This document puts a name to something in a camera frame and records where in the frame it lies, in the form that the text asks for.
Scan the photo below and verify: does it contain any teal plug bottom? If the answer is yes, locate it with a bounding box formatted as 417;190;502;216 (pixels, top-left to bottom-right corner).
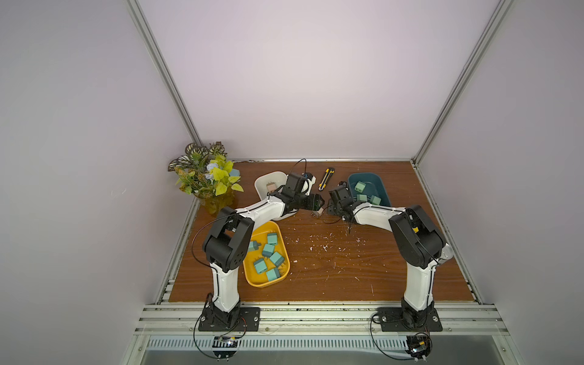
269;252;285;268

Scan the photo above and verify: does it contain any light teal plug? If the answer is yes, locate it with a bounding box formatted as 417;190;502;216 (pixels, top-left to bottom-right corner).
248;240;262;252

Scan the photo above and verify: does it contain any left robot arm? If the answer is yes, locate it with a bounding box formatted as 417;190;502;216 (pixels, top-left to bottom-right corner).
202;173;324;327

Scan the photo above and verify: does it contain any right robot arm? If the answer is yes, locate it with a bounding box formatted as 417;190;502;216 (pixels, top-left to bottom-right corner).
329;185;454;329

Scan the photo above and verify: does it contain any teal storage box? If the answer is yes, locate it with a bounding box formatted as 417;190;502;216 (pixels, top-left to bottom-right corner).
348;173;392;207

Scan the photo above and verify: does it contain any white storage box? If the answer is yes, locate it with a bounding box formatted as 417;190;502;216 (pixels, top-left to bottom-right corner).
254;171;287;200

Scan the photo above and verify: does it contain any yellow storage box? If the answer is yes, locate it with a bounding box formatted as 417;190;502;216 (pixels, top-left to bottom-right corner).
243;221;290;288

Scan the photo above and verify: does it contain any yellow black utility knife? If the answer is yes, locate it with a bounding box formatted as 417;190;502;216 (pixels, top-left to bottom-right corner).
318;167;335;192

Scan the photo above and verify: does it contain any potted green plant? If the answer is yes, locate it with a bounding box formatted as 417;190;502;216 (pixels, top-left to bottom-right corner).
167;141;244;217

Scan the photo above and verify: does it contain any metal tin can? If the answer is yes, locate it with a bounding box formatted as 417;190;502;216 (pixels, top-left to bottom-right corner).
440;243;454;262

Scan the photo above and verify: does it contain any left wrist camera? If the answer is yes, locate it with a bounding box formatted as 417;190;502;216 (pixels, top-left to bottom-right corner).
301;172;316;195

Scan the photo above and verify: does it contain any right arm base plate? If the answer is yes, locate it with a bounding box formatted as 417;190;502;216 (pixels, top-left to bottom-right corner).
377;307;443;332

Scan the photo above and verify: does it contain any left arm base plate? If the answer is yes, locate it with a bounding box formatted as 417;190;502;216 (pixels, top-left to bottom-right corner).
197;306;261;332

